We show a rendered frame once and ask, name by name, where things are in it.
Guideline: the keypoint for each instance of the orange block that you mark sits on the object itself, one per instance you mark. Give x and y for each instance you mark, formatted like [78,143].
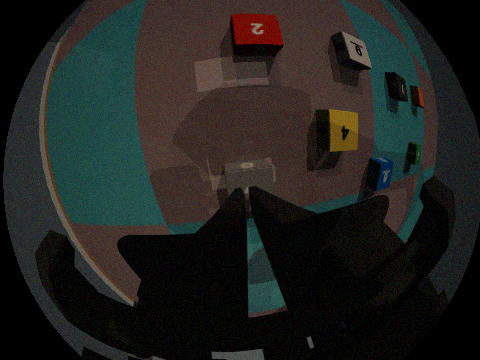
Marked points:
[417,96]

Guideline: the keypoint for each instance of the yellow block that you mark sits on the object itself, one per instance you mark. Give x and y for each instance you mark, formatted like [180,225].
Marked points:
[336,130]

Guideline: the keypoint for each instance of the blue block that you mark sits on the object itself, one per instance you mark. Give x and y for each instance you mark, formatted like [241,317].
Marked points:
[379,173]

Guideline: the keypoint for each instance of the green block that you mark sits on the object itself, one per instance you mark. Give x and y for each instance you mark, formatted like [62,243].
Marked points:
[414,152]

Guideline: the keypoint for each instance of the red block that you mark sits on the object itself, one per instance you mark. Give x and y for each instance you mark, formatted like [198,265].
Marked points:
[255,34]

